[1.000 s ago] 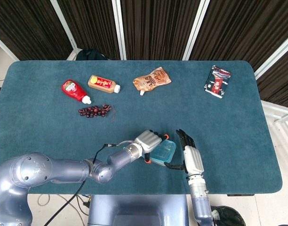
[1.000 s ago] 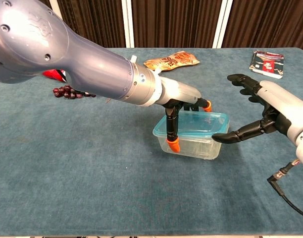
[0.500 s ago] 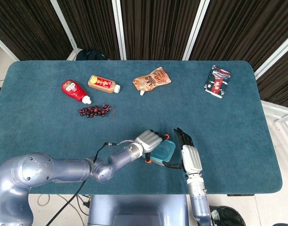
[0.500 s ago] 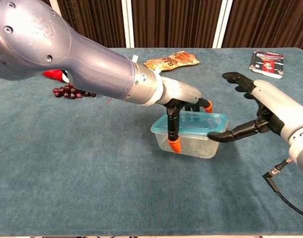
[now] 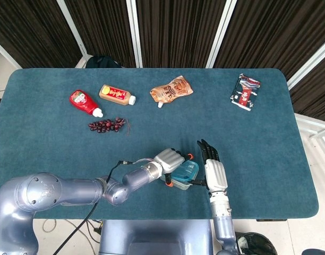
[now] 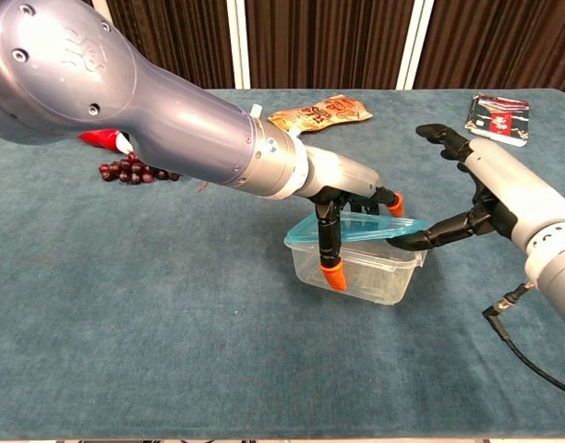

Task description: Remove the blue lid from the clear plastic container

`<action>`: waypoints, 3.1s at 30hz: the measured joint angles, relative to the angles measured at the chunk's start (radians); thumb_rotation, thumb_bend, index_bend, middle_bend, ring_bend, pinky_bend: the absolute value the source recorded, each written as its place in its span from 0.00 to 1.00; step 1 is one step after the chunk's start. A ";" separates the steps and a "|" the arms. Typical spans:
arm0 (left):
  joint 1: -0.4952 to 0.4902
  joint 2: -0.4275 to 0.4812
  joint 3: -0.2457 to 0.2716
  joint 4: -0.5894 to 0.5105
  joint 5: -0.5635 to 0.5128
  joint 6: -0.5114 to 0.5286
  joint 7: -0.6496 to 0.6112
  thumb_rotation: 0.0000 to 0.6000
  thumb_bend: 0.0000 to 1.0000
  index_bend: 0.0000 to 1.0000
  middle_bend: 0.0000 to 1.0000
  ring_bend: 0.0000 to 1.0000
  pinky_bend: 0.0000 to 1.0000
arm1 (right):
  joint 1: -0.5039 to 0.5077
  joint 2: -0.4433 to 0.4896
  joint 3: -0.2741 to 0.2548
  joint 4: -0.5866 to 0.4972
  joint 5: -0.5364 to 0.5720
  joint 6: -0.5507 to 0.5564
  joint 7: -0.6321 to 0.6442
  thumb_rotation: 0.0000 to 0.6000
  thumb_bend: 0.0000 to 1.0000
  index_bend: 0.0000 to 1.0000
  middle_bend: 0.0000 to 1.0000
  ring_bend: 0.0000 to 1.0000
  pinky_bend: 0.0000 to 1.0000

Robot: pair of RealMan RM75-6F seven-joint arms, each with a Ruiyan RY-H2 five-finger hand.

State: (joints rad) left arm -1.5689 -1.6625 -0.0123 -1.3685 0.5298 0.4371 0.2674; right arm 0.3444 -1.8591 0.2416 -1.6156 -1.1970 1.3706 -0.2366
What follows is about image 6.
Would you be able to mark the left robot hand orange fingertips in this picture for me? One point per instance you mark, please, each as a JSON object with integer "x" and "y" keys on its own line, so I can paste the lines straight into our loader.
{"x": 342, "y": 175}

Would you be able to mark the blue rimmed transparent lid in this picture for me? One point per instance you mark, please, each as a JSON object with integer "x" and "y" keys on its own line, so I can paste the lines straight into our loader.
{"x": 365, "y": 228}

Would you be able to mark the clear plastic food container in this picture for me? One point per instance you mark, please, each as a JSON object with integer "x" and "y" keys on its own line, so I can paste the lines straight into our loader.
{"x": 379, "y": 277}

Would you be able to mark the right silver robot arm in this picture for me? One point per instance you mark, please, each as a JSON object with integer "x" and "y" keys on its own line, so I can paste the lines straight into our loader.
{"x": 559, "y": 267}

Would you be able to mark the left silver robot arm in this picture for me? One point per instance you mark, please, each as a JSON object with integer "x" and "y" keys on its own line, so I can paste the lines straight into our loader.
{"x": 148, "y": 106}

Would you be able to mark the orange spout pouch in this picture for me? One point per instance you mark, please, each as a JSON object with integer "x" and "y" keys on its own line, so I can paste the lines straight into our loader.
{"x": 328, "y": 111}

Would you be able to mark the brown slatted partition panel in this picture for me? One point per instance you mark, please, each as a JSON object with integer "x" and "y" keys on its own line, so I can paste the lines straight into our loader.
{"x": 181, "y": 37}
{"x": 504, "y": 37}
{"x": 328, "y": 37}

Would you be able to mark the dark snack packet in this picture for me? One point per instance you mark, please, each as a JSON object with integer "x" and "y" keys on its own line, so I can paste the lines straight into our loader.
{"x": 497, "y": 121}

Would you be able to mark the dark red grape bunch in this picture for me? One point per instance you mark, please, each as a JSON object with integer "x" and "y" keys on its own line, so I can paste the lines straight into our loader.
{"x": 125, "y": 173}

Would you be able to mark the teal tablecloth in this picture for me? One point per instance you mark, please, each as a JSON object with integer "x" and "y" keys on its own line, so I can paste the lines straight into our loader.
{"x": 171, "y": 323}

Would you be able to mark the red ketchup squeeze bottle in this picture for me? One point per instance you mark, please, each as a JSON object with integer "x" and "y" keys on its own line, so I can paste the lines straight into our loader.
{"x": 100, "y": 137}

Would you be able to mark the white partition post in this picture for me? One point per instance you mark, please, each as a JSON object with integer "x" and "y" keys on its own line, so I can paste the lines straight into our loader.
{"x": 415, "y": 41}
{"x": 102, "y": 4}
{"x": 238, "y": 41}

